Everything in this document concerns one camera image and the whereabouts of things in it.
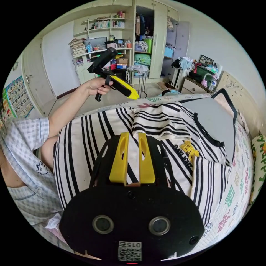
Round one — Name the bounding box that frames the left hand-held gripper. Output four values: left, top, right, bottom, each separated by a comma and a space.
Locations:
87, 63, 140, 103

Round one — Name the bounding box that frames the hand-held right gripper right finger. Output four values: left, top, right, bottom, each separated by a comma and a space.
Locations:
138, 132, 157, 185

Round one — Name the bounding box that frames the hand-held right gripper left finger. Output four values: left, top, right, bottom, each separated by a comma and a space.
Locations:
109, 132, 129, 186

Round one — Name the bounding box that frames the person's left forearm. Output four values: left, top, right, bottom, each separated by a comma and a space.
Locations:
48, 81, 92, 138

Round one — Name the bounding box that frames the black and white striped shirt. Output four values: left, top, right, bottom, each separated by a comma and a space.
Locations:
53, 101, 232, 226

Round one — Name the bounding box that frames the person's left hand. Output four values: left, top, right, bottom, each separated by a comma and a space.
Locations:
87, 78, 114, 96

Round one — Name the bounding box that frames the carton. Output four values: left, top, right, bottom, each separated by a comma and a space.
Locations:
157, 81, 177, 92

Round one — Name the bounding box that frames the cream wardrobe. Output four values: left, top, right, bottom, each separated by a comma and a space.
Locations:
132, 0, 190, 85

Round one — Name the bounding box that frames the cream desk shelf with books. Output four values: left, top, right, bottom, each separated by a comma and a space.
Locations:
68, 11, 134, 85

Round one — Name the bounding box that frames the pile of clothes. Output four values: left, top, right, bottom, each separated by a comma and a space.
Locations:
171, 56, 200, 71

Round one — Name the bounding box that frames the cream bedside cabinet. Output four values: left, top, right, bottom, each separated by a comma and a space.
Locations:
180, 54, 223, 94

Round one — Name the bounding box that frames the grey folding board black edge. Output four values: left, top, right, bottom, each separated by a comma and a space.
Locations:
180, 88, 238, 167

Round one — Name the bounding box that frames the cream door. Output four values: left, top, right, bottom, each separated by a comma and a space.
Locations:
21, 36, 58, 117

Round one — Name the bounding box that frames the person's body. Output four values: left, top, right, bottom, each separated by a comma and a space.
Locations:
0, 117, 69, 253

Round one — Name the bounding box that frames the number chart poster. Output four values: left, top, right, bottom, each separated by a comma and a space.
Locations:
1, 75, 35, 119

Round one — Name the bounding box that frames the green and yellow printed pillow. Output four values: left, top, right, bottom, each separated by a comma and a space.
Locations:
250, 134, 266, 205

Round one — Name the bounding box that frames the metal wire stool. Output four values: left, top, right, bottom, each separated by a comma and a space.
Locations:
126, 65, 150, 98

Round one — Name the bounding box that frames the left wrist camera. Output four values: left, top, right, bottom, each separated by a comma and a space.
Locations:
91, 47, 118, 69

